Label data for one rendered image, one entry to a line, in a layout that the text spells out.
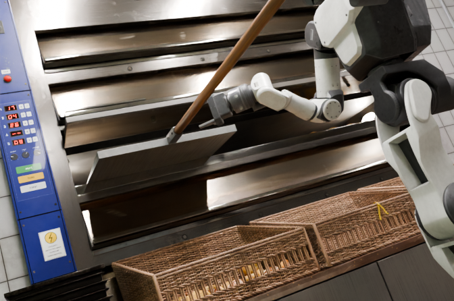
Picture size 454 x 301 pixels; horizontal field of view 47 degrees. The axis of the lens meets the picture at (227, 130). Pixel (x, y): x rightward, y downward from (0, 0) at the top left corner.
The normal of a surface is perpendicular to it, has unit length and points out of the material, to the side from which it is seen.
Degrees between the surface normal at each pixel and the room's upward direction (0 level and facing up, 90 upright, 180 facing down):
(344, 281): 90
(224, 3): 90
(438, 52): 90
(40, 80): 90
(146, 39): 70
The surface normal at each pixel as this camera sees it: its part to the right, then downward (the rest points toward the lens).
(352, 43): -0.91, 0.24
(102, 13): 0.36, -0.39
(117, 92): 0.22, -0.67
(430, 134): 0.54, 0.00
